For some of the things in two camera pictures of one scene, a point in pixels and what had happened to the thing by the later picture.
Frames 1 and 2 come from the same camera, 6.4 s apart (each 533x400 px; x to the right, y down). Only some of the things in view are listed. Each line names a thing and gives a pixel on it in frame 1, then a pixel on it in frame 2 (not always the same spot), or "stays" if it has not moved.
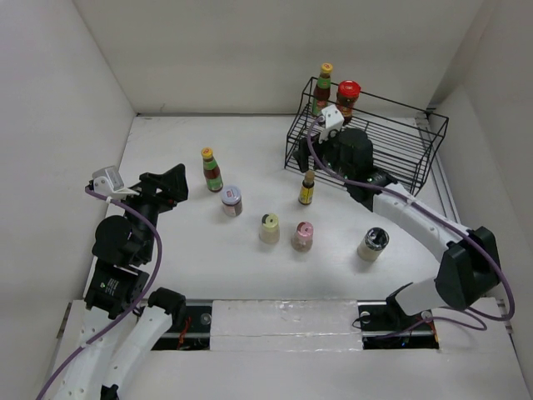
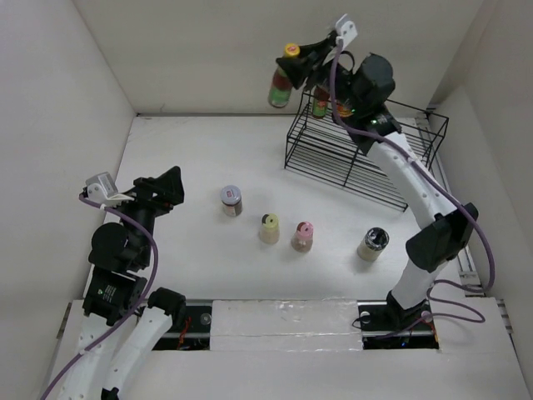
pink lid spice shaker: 302,239 stays
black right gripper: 302,154 -> 296,68
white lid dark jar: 231,201 stays
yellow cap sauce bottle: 322,89 stays
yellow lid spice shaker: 269,229 stays
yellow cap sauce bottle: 212,174 -> 281,87
